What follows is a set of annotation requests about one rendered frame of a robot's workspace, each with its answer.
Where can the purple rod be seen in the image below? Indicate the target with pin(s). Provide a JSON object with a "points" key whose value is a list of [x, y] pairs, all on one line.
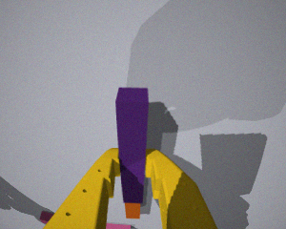
{"points": [[132, 105]]}

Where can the pink rod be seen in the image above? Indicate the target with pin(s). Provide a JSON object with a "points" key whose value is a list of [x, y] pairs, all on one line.
{"points": [[45, 217]]}

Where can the orange rod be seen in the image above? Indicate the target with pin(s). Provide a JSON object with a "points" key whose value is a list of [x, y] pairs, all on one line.
{"points": [[132, 210]]}

